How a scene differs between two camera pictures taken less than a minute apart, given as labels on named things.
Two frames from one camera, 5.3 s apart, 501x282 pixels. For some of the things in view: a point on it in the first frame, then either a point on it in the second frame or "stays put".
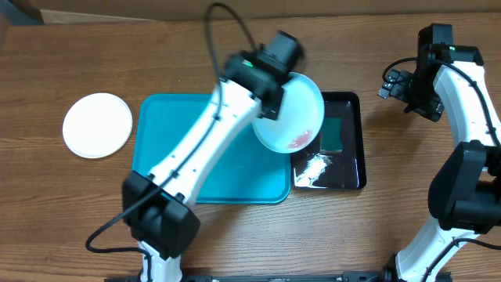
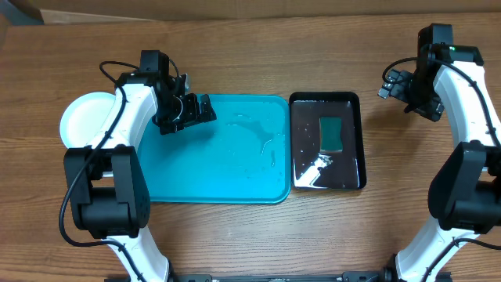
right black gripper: (433, 110) stays put
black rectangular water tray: (312, 169) stays put
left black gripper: (272, 112) to (192, 116)
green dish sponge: (331, 135) stays put
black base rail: (308, 276) stays put
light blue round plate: (300, 119) to (82, 118)
